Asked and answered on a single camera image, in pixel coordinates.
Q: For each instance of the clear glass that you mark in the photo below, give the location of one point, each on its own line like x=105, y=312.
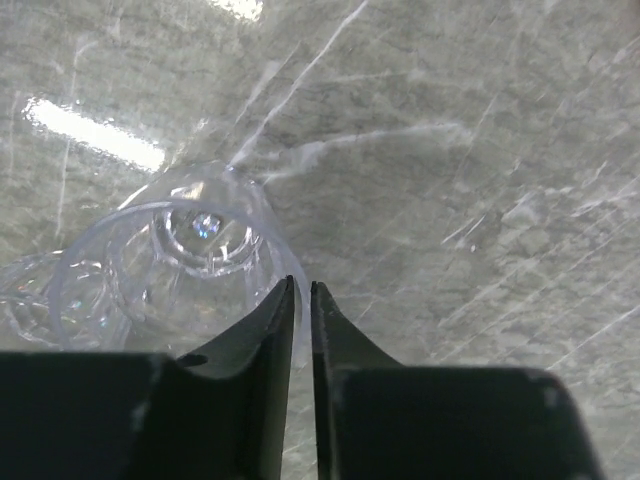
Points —
x=185, y=257
x=45, y=305

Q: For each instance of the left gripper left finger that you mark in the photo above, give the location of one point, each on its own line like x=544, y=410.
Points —
x=217, y=412

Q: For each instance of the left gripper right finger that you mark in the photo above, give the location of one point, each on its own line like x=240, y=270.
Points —
x=377, y=418

